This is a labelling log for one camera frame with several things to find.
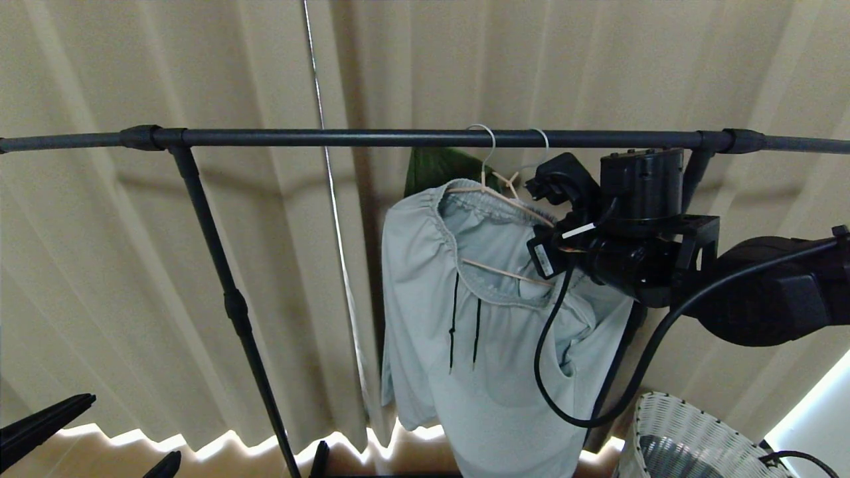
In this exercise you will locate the white laundry basket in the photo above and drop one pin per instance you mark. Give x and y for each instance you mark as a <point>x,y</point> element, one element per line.
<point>677,425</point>

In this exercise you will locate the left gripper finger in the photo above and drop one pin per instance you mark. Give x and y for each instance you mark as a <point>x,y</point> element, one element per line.
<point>166,468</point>
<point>40,425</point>

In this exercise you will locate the blue-grey garment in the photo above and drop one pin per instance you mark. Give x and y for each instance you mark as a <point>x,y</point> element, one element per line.
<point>505,372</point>

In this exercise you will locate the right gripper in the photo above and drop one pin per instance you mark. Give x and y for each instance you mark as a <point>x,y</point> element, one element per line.
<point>624,265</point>

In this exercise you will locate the black clothes rack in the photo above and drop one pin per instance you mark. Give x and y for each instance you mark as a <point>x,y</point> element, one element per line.
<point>332,138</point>

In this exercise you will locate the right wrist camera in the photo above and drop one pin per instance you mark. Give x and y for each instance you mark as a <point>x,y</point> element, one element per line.
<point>564,179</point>

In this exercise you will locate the pink clothes hanger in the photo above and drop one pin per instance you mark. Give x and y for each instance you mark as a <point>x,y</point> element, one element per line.
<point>546,143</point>
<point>493,143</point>

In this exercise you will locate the green long-sleeved shirt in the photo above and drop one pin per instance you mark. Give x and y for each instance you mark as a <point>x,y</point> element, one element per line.
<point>438,169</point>

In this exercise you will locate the beige curtain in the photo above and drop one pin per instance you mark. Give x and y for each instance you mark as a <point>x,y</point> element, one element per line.
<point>133,265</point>

